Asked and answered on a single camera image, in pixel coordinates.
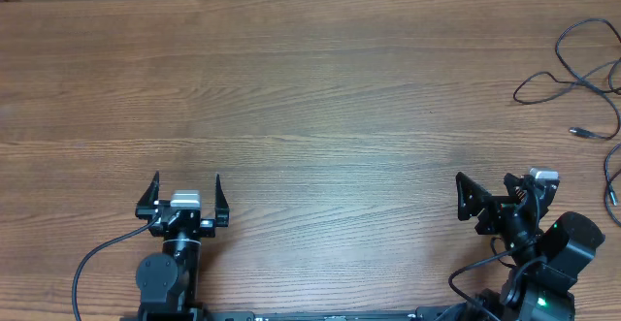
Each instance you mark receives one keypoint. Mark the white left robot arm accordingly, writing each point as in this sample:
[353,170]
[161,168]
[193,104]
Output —
[168,280]

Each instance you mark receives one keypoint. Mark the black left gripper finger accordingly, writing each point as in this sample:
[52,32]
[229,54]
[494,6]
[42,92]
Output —
[146,207]
[221,207]

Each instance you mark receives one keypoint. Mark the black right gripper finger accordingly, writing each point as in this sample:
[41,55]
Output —
[472,197]
[514,185]

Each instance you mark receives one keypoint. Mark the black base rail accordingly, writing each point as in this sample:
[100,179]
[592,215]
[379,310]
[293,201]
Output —
[339,313]

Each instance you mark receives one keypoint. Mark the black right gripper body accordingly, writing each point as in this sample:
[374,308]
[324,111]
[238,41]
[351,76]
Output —
[515,230]

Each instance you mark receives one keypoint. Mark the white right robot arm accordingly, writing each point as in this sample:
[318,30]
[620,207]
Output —
[546,264]

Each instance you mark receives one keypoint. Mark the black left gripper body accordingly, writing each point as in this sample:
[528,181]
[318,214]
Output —
[206,229]

